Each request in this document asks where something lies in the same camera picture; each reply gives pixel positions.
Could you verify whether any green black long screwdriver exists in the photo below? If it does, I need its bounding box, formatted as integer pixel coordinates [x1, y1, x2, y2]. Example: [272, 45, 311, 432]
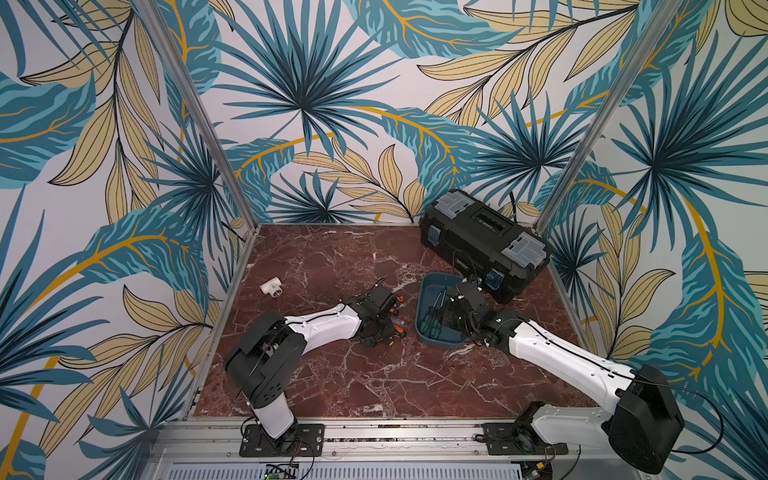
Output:
[419, 289, 446, 339]

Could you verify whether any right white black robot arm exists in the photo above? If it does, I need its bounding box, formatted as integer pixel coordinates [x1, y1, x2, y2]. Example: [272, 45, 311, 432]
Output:
[443, 283, 685, 474]

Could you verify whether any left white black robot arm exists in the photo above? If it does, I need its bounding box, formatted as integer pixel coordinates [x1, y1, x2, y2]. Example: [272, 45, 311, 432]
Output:
[224, 283, 405, 445]

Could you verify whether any teal plastic storage box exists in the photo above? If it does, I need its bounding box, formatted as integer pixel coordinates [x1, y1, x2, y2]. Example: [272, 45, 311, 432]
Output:
[415, 272, 468, 349]

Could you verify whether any black plastic toolbox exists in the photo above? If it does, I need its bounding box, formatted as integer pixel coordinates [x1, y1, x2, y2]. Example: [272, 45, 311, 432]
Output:
[419, 190, 553, 304]

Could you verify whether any white pipe tee fitting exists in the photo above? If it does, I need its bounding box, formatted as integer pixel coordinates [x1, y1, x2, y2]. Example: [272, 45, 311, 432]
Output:
[260, 277, 283, 298]

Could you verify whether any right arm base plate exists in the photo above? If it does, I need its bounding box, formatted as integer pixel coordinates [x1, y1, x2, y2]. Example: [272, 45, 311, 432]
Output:
[474, 423, 569, 456]

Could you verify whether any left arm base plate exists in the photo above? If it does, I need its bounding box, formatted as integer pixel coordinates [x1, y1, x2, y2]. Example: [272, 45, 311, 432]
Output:
[239, 423, 325, 458]

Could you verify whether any aluminium front rail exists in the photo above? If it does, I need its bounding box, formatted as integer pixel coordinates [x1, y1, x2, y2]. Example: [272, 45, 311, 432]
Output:
[143, 417, 655, 464]

